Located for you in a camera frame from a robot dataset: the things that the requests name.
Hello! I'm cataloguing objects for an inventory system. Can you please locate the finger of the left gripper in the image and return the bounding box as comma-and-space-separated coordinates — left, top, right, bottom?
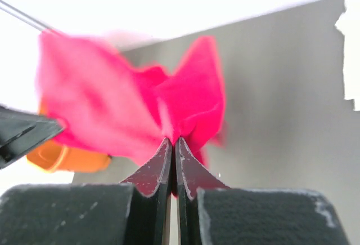
1, 106, 64, 169

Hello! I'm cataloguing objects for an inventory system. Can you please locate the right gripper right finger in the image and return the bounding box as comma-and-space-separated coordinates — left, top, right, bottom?
174, 137, 229, 244

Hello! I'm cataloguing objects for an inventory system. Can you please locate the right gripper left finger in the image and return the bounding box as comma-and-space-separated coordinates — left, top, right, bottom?
122, 139, 172, 245

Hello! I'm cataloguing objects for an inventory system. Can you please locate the red polo shirt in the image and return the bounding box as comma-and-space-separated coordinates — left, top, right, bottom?
37, 31, 226, 166

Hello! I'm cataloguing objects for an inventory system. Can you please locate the orange plastic bin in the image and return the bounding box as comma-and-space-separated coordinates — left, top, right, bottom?
26, 140, 112, 173

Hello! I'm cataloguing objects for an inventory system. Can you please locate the folded white t shirt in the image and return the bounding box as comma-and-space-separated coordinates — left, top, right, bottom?
335, 0, 359, 111

